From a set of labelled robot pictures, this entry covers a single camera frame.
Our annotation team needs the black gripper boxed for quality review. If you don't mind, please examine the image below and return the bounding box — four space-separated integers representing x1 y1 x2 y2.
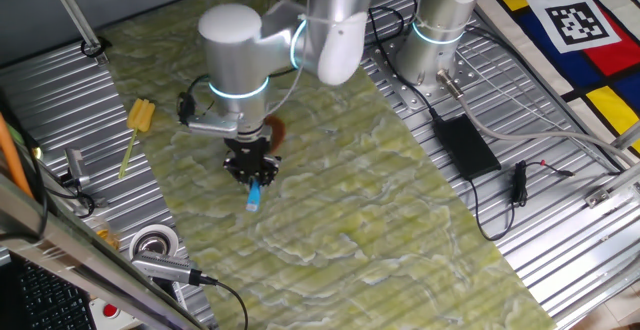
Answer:
222 137 282 187

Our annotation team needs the blue handled brown brush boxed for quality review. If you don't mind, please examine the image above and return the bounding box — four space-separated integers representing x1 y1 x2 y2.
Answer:
245 114 287 213

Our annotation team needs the green marble pattern mat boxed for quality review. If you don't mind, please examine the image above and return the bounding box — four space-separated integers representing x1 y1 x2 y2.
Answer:
102 0 556 330

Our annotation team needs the silver tape roll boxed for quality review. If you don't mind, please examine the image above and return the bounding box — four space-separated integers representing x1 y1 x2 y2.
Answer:
128 223 180 261

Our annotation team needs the glass beaker yellow liquid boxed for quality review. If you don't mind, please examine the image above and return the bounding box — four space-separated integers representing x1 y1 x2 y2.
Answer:
92 217 121 251

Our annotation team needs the grey box red stop button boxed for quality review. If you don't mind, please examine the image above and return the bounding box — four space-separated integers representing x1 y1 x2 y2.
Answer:
89 297 141 330

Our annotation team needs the black power adapter brick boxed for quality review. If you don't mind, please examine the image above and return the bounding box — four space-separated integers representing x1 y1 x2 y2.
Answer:
432 113 503 181

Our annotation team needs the slanted metal pole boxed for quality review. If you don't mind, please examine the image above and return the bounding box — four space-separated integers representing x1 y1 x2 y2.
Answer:
41 0 109 66

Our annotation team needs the orange tube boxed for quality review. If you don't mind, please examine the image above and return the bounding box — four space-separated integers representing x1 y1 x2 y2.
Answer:
0 112 34 199

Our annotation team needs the black keyboard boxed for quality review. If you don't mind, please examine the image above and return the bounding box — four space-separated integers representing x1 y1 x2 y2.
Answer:
0 257 99 330

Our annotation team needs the white paper fiducial marker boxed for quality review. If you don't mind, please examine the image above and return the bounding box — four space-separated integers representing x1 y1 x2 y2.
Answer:
517 0 623 55

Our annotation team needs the colourful block pattern cloth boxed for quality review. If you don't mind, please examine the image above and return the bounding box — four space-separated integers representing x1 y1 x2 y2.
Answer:
474 0 640 156

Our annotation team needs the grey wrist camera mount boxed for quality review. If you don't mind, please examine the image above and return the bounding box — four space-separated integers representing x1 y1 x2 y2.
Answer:
177 74 241 139

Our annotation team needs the black camera cable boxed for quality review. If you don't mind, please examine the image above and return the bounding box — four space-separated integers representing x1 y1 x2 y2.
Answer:
199 274 250 330

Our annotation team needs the yellow sponge brush green handle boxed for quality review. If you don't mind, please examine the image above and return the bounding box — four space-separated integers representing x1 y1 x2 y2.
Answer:
117 98 157 180

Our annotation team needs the silver camera on stand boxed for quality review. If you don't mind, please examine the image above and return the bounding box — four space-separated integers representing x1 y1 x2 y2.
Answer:
130 249 204 287

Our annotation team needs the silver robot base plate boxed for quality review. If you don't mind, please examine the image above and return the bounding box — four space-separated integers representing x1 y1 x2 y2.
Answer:
367 34 484 114

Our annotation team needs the black power cord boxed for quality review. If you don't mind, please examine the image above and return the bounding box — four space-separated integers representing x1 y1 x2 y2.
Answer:
367 4 444 121

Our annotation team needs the aluminium frame bar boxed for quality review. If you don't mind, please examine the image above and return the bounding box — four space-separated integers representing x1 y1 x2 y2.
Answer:
0 172 209 330

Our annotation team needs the thick grey robot cable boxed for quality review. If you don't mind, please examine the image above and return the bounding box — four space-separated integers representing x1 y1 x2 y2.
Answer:
435 68 640 166

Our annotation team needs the black bundled cable red tip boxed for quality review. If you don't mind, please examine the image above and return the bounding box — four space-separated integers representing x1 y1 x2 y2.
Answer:
468 158 576 242

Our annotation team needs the aluminium profile bracket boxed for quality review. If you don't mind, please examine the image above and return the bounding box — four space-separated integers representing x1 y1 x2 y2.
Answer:
584 119 640 209

